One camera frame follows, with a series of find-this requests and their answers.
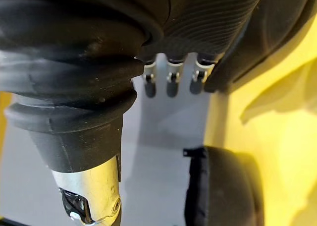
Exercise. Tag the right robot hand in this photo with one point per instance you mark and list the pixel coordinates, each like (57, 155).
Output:
(74, 50)

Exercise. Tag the yellow metal shelf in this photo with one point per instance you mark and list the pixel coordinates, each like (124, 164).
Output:
(284, 161)

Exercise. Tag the yellow shelf post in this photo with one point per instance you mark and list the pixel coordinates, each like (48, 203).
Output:
(3, 127)

